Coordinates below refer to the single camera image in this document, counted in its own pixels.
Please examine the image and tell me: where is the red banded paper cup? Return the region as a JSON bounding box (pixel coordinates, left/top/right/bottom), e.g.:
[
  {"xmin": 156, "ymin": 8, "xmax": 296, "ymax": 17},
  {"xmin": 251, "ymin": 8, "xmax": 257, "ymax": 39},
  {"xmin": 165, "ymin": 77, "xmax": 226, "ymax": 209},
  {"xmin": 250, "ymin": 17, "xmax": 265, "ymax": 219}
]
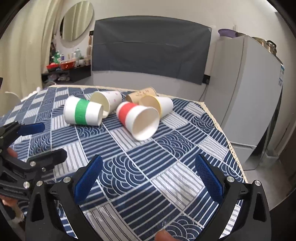
[{"xmin": 116, "ymin": 101, "xmax": 160, "ymax": 141}]

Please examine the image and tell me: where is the green banded paper cup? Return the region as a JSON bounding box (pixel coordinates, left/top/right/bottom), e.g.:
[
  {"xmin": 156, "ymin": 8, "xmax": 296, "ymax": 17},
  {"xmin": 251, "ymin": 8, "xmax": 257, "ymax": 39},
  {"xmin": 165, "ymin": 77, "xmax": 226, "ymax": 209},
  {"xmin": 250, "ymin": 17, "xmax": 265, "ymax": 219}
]
[{"xmin": 63, "ymin": 96, "xmax": 103, "ymax": 126}]

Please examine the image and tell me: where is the white pink-dotted paper cup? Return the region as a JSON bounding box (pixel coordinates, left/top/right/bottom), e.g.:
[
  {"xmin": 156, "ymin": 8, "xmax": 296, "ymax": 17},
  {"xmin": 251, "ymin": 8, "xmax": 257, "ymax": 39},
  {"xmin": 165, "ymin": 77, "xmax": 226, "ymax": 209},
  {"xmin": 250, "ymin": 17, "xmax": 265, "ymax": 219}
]
[{"xmin": 90, "ymin": 91, "xmax": 122, "ymax": 118}]

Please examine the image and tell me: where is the brown kraft paper cup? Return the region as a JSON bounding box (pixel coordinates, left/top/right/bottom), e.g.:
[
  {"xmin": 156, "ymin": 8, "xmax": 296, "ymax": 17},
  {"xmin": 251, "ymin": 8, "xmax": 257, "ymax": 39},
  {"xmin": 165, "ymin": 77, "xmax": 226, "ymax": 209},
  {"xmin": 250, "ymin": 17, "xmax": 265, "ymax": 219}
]
[{"xmin": 125, "ymin": 87, "xmax": 157, "ymax": 104}]

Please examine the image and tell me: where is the yellow rimmed paper cup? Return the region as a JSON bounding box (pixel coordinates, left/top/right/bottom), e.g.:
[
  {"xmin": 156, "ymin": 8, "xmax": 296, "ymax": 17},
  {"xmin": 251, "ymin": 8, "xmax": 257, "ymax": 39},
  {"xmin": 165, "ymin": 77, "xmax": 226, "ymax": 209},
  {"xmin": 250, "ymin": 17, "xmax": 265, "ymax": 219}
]
[{"xmin": 139, "ymin": 95, "xmax": 174, "ymax": 118}]

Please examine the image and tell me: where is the left hand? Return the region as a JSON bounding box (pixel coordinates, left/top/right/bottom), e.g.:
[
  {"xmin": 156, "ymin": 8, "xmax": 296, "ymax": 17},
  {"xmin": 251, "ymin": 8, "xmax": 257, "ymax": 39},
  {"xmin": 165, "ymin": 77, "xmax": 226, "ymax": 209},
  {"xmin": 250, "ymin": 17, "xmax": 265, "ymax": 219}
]
[{"xmin": 0, "ymin": 148, "xmax": 18, "ymax": 207}]

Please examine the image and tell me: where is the right hand thumb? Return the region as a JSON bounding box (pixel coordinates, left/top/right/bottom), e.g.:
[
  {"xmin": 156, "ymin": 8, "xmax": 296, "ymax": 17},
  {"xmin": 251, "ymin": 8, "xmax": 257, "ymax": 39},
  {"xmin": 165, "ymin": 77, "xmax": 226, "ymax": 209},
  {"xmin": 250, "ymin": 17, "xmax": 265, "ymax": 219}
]
[{"xmin": 154, "ymin": 230, "xmax": 179, "ymax": 241}]

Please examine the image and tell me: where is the white chair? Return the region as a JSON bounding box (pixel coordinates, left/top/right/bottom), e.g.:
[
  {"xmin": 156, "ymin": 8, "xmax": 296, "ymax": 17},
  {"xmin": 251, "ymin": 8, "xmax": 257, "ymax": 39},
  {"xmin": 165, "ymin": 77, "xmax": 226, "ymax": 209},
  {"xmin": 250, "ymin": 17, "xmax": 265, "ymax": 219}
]
[{"xmin": 0, "ymin": 91, "xmax": 21, "ymax": 115}]

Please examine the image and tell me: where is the red bowl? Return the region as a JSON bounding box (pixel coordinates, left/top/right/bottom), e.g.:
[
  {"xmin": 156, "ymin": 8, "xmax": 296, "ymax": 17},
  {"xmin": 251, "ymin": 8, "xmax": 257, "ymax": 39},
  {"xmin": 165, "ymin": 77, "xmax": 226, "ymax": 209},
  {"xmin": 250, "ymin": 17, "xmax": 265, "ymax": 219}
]
[{"xmin": 60, "ymin": 60, "xmax": 76, "ymax": 70}]

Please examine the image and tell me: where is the beige curtain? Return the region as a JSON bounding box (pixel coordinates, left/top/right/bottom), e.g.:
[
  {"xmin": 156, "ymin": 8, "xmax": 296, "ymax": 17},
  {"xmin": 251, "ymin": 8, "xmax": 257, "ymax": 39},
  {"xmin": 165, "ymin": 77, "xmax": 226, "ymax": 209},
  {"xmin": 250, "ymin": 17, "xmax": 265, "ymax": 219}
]
[{"xmin": 1, "ymin": 1, "xmax": 64, "ymax": 98}]

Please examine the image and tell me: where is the blue white patterned tablecloth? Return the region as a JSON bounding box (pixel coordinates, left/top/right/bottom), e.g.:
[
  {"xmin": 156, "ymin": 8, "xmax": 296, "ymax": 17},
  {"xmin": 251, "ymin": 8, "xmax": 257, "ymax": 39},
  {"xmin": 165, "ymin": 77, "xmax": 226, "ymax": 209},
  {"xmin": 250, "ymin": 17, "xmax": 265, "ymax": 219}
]
[{"xmin": 1, "ymin": 87, "xmax": 245, "ymax": 240}]

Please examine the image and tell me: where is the grey refrigerator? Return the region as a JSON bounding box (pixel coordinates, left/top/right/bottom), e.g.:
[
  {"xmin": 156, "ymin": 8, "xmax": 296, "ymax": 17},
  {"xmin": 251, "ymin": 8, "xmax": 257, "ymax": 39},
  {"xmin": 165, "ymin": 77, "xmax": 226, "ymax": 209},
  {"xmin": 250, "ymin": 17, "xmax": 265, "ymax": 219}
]
[{"xmin": 205, "ymin": 36, "xmax": 285, "ymax": 164}]

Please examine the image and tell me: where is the dark grey covered television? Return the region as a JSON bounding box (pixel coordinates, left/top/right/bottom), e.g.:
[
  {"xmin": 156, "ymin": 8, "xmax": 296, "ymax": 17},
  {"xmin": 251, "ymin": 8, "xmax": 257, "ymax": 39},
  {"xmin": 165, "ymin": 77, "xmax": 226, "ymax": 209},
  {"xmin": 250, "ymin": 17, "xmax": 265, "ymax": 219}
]
[{"xmin": 92, "ymin": 16, "xmax": 212, "ymax": 85}]

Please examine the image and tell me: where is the purple basin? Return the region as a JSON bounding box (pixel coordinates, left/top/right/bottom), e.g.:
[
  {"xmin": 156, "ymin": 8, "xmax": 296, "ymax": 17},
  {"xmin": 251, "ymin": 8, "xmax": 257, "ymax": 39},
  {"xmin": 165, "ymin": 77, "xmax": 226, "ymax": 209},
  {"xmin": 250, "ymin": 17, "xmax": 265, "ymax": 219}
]
[{"xmin": 218, "ymin": 29, "xmax": 236, "ymax": 38}]

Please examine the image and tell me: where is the black wall shelf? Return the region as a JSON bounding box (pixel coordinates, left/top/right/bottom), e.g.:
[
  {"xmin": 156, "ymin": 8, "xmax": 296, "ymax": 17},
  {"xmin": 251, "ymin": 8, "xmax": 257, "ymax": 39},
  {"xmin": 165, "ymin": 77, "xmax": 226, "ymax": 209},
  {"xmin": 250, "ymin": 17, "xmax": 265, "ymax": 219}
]
[{"xmin": 41, "ymin": 65, "xmax": 91, "ymax": 88}]

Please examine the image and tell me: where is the round wall mirror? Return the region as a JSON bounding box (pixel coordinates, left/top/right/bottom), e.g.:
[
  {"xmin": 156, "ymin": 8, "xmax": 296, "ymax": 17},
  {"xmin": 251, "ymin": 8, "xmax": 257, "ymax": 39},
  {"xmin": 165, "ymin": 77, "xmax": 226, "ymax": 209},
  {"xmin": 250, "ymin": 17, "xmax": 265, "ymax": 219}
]
[{"xmin": 60, "ymin": 1, "xmax": 94, "ymax": 42}]

